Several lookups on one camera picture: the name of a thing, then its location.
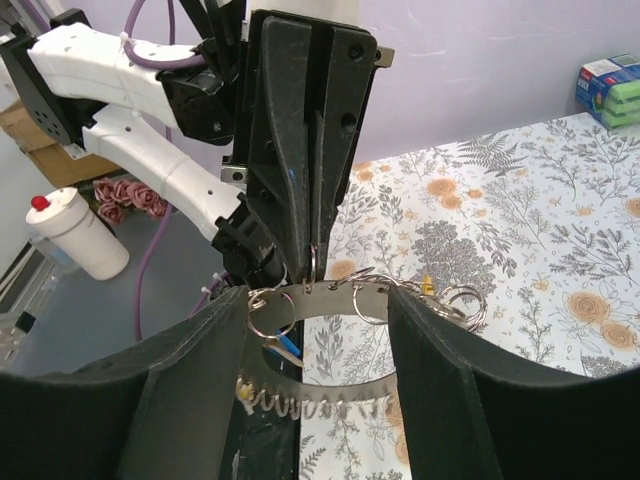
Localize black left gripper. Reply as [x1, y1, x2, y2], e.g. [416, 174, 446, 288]
[230, 9, 395, 283]

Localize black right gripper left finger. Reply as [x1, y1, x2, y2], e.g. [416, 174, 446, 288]
[1, 287, 248, 479]

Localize white bottle red cap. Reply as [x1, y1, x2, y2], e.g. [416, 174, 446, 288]
[25, 187, 130, 281]

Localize blue key tag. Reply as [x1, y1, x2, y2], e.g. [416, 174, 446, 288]
[263, 336, 304, 368]

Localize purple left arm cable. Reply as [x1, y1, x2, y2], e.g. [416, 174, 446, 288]
[122, 0, 226, 341]

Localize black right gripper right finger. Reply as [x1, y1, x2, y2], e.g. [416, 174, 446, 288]
[388, 288, 639, 479]

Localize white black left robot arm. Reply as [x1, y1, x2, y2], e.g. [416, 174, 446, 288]
[1, 1, 394, 287]

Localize pink artificial roses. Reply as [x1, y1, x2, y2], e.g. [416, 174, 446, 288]
[93, 177, 169, 225]

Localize cardboard box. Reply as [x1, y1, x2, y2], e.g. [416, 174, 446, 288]
[1, 101, 119, 187]

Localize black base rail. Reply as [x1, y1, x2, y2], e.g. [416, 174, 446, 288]
[219, 284, 306, 480]

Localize floral table mat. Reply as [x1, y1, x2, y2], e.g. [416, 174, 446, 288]
[298, 114, 639, 479]

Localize steel disc with keyrings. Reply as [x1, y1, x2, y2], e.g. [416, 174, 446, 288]
[235, 267, 487, 420]

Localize yellow key tag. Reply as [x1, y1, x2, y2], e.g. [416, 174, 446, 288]
[421, 276, 435, 295]
[236, 382, 253, 405]

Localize blue green sponge pack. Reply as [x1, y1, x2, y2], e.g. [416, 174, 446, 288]
[575, 53, 640, 130]

